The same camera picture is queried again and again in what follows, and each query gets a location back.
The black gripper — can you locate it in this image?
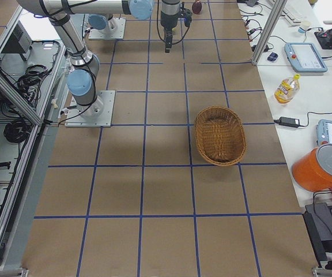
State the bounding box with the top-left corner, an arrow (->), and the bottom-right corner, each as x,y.
164,27 -> 173,53

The dark red apple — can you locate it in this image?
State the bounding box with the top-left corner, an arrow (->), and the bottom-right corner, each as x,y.
192,0 -> 202,14

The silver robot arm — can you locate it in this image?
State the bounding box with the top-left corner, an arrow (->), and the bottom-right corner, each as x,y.
18,1 -> 153,118
160,0 -> 180,53

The woven wicker basket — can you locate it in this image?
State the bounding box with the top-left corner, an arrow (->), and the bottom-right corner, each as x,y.
194,106 -> 246,166

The orange juice bottle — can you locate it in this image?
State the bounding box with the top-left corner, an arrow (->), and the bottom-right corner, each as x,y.
274,73 -> 301,104

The paper cup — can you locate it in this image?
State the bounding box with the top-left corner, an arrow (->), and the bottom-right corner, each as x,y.
297,20 -> 311,33

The far teach pendant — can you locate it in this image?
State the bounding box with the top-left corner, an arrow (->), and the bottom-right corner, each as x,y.
284,43 -> 328,73

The black power adapter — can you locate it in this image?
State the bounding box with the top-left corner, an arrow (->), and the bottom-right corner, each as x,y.
274,117 -> 300,128

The orange bucket with grey lid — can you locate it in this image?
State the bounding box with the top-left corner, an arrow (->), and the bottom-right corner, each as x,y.
292,143 -> 332,192

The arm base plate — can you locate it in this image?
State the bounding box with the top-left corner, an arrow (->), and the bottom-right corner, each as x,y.
64,91 -> 116,128
88,14 -> 126,40

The aluminium frame post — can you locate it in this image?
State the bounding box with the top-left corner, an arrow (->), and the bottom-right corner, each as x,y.
251,0 -> 287,65

